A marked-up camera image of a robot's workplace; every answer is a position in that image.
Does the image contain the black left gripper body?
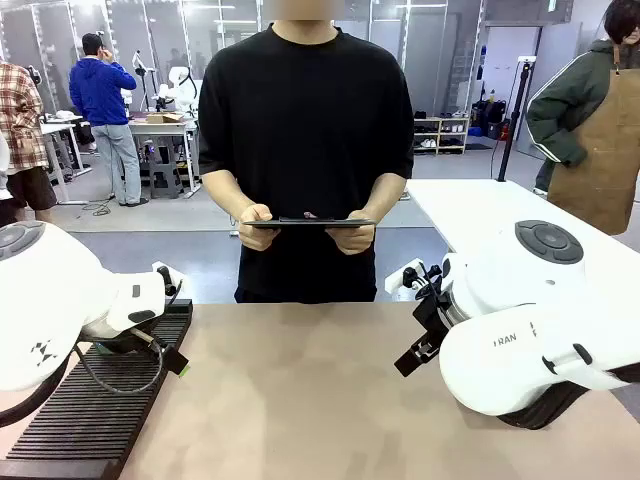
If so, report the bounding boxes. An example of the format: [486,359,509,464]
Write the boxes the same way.
[92,329,157,356]

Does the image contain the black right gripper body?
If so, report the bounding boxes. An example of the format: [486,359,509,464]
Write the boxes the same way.
[412,288,452,347]

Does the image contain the black tablet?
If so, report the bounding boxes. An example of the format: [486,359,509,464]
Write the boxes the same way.
[241,216,377,232]

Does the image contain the person's left forearm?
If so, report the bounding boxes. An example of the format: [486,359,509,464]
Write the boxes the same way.
[366,172,409,217]

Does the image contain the person's right forearm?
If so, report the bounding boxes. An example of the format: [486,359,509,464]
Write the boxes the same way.
[203,168,254,222]

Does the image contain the black slotted PCB rack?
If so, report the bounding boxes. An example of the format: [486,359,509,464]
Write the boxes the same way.
[0,298,194,480]

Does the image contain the person's left hand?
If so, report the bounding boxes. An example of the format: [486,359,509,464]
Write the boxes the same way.
[324,209,378,257]

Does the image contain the person's right hand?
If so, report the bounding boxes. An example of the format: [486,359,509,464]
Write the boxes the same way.
[238,203,276,253]

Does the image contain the black plastic tray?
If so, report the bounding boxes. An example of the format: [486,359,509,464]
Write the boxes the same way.
[497,382,594,432]

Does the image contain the grey step stool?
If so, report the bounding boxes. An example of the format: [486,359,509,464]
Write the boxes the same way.
[147,160,182,201]

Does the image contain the wooden shoe shelf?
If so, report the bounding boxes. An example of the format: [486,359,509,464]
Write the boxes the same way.
[413,116,472,156]

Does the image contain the black tripod pole white head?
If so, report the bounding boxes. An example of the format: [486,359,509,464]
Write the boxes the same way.
[496,55,538,183]

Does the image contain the white desk with robots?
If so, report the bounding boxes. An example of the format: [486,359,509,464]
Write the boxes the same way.
[128,118,202,199]

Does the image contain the small white desk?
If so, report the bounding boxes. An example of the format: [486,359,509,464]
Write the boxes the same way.
[38,115,94,206]

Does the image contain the person's black T-shirt torso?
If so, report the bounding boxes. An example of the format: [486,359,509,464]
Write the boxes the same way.
[197,21,416,305]

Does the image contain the person in brown apron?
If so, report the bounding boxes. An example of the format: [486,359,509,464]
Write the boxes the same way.
[525,0,640,237]

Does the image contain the person in blue hoodie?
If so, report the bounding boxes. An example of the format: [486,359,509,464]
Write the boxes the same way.
[68,32,151,208]

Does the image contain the figure in plaid shirt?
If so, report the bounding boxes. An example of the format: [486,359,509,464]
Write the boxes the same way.
[0,58,59,226]

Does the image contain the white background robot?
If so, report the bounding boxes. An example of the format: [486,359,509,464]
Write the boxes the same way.
[157,65,202,121]

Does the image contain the grey left gripper cable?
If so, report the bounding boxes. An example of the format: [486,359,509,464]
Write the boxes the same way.
[73,327,169,397]

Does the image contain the black left arm hose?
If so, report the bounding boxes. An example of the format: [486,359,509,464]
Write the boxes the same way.
[0,357,77,429]

